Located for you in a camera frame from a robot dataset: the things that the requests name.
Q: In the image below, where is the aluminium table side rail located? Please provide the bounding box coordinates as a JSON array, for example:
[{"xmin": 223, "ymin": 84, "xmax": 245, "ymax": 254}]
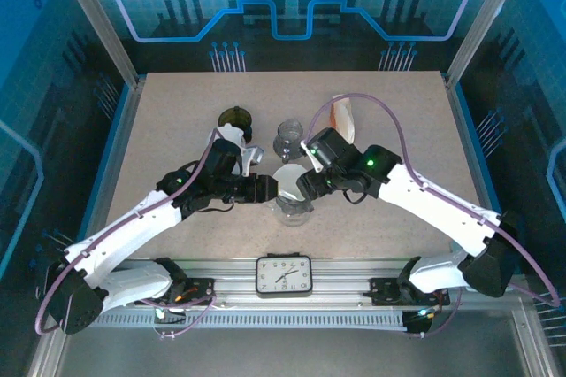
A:
[
  {"xmin": 77, "ymin": 78, "xmax": 147, "ymax": 258},
  {"xmin": 443, "ymin": 75, "xmax": 509, "ymax": 245}
]

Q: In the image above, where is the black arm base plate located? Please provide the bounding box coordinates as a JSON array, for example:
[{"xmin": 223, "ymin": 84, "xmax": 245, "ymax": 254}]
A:
[
  {"xmin": 369, "ymin": 276, "xmax": 451, "ymax": 307},
  {"xmin": 141, "ymin": 276, "xmax": 217, "ymax": 307}
]

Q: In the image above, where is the grey coffee dripper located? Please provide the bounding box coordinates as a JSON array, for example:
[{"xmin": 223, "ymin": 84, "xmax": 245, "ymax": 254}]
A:
[{"xmin": 274, "ymin": 193, "xmax": 316, "ymax": 215}]

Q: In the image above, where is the grey glass coffee server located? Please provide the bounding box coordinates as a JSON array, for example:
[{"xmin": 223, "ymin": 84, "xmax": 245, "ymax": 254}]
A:
[{"xmin": 272, "ymin": 118, "xmax": 307, "ymax": 165}]

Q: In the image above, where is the olive green coffee dripper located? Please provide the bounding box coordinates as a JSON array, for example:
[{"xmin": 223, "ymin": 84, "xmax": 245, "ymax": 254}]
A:
[{"xmin": 217, "ymin": 105, "xmax": 255, "ymax": 131}]

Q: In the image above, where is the black rectangular analogue clock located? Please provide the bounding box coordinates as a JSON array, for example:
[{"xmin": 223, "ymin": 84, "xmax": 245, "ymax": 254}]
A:
[{"xmin": 255, "ymin": 253, "xmax": 314, "ymax": 299}]

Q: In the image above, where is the small LED circuit board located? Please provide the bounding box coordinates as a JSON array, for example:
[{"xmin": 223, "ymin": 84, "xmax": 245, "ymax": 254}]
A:
[
  {"xmin": 402, "ymin": 305, "xmax": 440, "ymax": 337},
  {"xmin": 152, "ymin": 301, "xmax": 187, "ymax": 324}
]

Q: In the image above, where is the white paper coffee filter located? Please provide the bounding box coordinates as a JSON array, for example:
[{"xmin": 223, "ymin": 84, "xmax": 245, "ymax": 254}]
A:
[{"xmin": 271, "ymin": 163, "xmax": 307, "ymax": 202}]

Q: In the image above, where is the brushed steel tray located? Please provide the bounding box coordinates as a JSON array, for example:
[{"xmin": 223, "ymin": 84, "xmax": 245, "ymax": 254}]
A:
[{"xmin": 26, "ymin": 296, "xmax": 552, "ymax": 377}]

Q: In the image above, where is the slotted grey cable duct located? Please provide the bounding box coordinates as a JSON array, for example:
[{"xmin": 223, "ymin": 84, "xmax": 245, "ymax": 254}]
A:
[{"xmin": 101, "ymin": 310, "xmax": 410, "ymax": 330}]

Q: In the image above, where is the pale coffee filter holder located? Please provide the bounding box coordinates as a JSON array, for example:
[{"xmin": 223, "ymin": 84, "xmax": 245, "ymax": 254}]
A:
[{"xmin": 330, "ymin": 93, "xmax": 357, "ymax": 144}]

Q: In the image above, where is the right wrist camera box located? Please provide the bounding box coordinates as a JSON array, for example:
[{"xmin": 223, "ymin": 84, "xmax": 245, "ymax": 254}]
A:
[{"xmin": 299, "ymin": 138, "xmax": 325, "ymax": 173}]

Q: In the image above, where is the aluminium frame post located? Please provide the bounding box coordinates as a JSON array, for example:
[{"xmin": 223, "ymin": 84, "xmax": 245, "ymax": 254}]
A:
[
  {"xmin": 443, "ymin": 0, "xmax": 535, "ymax": 88},
  {"xmin": 48, "ymin": 0, "xmax": 142, "ymax": 88}
]

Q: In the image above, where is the aluminium mounting rail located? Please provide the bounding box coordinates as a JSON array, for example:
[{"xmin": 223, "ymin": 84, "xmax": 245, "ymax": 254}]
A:
[{"xmin": 132, "ymin": 256, "xmax": 448, "ymax": 308}]

